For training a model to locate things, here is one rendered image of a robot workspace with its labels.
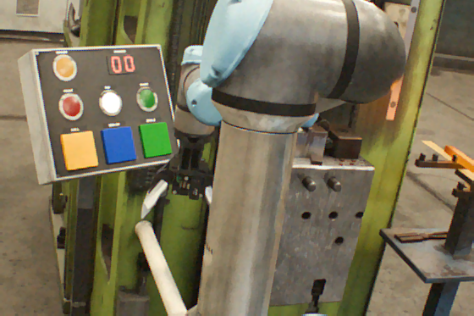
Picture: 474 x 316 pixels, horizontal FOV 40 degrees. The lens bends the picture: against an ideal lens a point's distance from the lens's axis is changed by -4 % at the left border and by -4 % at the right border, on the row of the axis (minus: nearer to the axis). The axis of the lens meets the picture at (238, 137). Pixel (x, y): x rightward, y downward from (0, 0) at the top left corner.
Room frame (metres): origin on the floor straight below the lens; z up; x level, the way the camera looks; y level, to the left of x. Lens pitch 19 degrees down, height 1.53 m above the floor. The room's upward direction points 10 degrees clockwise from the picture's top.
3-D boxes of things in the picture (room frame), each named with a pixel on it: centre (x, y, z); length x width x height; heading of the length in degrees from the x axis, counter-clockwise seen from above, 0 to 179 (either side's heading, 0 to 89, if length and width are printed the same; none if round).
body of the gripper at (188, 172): (1.16, 0.08, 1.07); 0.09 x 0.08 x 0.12; 6
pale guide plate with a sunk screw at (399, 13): (1.97, -0.39, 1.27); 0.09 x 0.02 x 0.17; 111
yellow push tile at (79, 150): (1.29, 0.33, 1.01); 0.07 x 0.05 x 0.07; 136
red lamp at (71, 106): (1.33, 0.36, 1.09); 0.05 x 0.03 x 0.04; 111
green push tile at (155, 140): (1.44, 0.19, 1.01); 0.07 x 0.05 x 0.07; 136
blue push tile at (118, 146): (1.37, 0.26, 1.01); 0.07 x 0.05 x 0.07; 136
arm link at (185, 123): (1.17, 0.08, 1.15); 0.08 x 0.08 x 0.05
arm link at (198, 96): (1.08, 0.04, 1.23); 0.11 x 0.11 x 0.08; 14
